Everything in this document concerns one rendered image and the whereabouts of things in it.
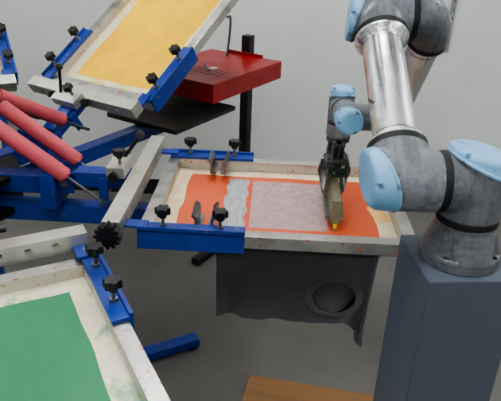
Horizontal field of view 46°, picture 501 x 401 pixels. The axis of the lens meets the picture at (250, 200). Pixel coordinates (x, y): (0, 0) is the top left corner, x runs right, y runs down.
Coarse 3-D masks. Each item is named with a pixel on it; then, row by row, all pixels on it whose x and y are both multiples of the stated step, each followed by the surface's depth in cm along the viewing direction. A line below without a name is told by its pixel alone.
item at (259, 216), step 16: (192, 208) 186; (208, 208) 186; (256, 208) 187; (272, 208) 188; (288, 208) 188; (304, 208) 189; (320, 208) 189; (352, 208) 190; (256, 224) 178; (272, 224) 178; (288, 224) 178; (304, 224) 179; (320, 224) 179; (352, 224) 180; (368, 224) 180
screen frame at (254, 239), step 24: (168, 168) 205; (192, 168) 215; (240, 168) 214; (264, 168) 213; (288, 168) 213; (312, 168) 213; (168, 192) 192; (144, 216) 172; (264, 240) 164; (288, 240) 163; (312, 240) 163; (336, 240) 163; (360, 240) 164; (384, 240) 164
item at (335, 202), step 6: (330, 180) 185; (336, 180) 185; (330, 186) 181; (336, 186) 181; (330, 192) 179; (336, 192) 177; (330, 198) 178; (336, 198) 173; (330, 204) 177; (336, 204) 172; (342, 204) 172; (330, 210) 176; (336, 210) 173; (330, 216) 175; (336, 216) 174; (330, 222) 175; (336, 222) 174
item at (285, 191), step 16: (192, 176) 209; (208, 176) 209; (224, 176) 210; (192, 192) 197; (208, 192) 197; (224, 192) 198; (256, 192) 199; (272, 192) 199; (288, 192) 199; (304, 192) 200; (320, 192) 200; (352, 192) 201
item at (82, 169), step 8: (80, 168) 189; (88, 168) 190; (96, 168) 190; (104, 168) 190; (80, 176) 187; (88, 176) 187; (96, 176) 187; (104, 176) 186; (80, 184) 188; (88, 184) 188; (96, 184) 188; (112, 184) 188; (120, 184) 187
